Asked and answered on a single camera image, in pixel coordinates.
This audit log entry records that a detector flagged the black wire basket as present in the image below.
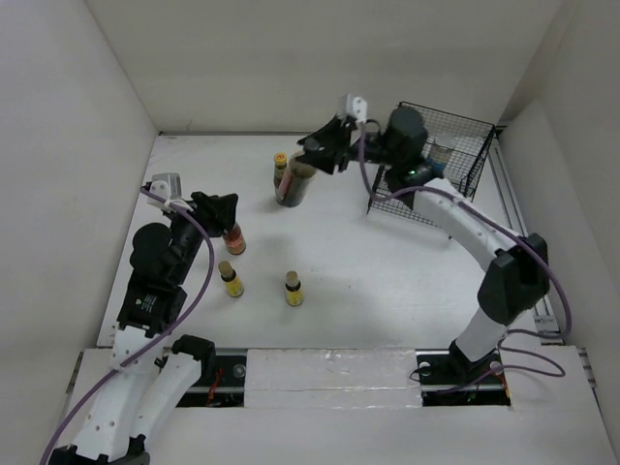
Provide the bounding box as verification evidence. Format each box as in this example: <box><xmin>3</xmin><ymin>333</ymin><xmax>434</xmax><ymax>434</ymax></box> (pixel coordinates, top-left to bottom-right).
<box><xmin>366</xmin><ymin>101</ymin><xmax>496</xmax><ymax>200</ymax></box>

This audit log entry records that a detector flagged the purple cable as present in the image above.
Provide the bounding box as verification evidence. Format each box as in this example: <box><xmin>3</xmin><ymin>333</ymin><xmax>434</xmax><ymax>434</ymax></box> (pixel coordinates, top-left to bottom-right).
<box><xmin>38</xmin><ymin>186</ymin><xmax>215</xmax><ymax>465</ymax></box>
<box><xmin>356</xmin><ymin>123</ymin><xmax>573</xmax><ymax>394</ymax></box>

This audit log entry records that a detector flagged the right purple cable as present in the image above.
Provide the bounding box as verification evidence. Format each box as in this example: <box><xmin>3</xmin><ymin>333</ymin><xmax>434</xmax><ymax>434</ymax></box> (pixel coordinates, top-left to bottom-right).
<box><xmin>356</xmin><ymin>123</ymin><xmax>573</xmax><ymax>394</ymax></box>

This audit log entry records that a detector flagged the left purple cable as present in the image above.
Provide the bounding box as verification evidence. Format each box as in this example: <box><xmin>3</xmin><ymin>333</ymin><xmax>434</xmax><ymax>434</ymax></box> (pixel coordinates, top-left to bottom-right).
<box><xmin>38</xmin><ymin>186</ymin><xmax>215</xmax><ymax>465</ymax></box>

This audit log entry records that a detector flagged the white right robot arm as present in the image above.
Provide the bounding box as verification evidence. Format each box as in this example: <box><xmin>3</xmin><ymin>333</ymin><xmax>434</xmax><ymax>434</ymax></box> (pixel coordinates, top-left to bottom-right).
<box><xmin>297</xmin><ymin>101</ymin><xmax>552</xmax><ymax>394</ymax></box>

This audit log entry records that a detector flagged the white shaker blue label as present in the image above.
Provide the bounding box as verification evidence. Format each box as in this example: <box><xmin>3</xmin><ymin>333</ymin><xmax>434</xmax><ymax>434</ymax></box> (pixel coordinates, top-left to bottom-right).
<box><xmin>422</xmin><ymin>143</ymin><xmax>434</xmax><ymax>164</ymax></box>

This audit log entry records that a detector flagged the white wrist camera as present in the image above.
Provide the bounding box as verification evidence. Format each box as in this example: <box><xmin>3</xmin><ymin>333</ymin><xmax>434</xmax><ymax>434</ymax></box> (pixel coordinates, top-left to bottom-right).
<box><xmin>143</xmin><ymin>172</ymin><xmax>182</xmax><ymax>212</ymax></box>
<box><xmin>336</xmin><ymin>94</ymin><xmax>367</xmax><ymax>124</ymax></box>

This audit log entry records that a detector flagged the small yellow bottle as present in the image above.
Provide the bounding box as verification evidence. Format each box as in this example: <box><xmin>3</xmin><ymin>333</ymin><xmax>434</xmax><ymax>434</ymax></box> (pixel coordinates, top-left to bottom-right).
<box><xmin>218</xmin><ymin>261</ymin><xmax>244</xmax><ymax>297</ymax></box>
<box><xmin>285</xmin><ymin>270</ymin><xmax>303</xmax><ymax>307</ymax></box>

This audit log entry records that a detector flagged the red sauce bottle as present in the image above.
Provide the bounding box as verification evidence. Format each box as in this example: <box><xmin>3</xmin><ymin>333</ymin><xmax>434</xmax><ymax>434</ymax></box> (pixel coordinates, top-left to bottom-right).
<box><xmin>222</xmin><ymin>224</ymin><xmax>246</xmax><ymax>255</ymax></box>

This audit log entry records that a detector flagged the yellow cap sauce bottle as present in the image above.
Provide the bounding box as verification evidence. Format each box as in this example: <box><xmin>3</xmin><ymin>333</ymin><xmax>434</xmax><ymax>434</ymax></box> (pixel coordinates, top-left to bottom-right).
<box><xmin>273</xmin><ymin>152</ymin><xmax>288</xmax><ymax>189</ymax></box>

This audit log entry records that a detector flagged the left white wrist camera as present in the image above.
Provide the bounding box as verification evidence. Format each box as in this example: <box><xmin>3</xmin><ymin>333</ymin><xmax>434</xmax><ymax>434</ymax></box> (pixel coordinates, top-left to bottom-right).
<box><xmin>143</xmin><ymin>172</ymin><xmax>182</xmax><ymax>212</ymax></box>

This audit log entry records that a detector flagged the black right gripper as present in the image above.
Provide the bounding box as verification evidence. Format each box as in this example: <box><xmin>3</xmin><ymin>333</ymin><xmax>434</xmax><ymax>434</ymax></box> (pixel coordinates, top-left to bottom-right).
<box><xmin>295</xmin><ymin>110</ymin><xmax>401</xmax><ymax>173</ymax></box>

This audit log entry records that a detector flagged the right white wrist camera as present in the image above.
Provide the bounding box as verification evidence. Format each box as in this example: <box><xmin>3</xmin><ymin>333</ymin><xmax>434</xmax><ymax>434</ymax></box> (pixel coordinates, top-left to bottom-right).
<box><xmin>336</xmin><ymin>94</ymin><xmax>367</xmax><ymax>124</ymax></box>

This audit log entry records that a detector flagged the dark soy sauce bottle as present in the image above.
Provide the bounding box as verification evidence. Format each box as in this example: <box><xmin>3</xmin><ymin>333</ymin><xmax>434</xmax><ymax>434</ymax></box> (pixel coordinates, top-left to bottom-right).
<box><xmin>276</xmin><ymin>160</ymin><xmax>317</xmax><ymax>207</ymax></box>

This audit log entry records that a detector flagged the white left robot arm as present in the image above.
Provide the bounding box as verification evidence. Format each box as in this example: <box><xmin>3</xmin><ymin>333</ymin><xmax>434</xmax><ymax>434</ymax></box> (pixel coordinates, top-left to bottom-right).
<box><xmin>40</xmin><ymin>184</ymin><xmax>238</xmax><ymax>464</ymax></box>

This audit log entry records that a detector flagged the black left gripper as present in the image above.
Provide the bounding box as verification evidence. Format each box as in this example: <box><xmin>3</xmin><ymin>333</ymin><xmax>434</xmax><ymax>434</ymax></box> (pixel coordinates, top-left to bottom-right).
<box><xmin>164</xmin><ymin>190</ymin><xmax>236</xmax><ymax>282</ymax></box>

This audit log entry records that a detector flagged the metal base rail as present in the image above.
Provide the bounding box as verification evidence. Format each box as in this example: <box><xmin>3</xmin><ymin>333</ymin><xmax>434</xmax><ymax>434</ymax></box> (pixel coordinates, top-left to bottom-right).
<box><xmin>177</xmin><ymin>348</ymin><xmax>511</xmax><ymax>410</ymax></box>

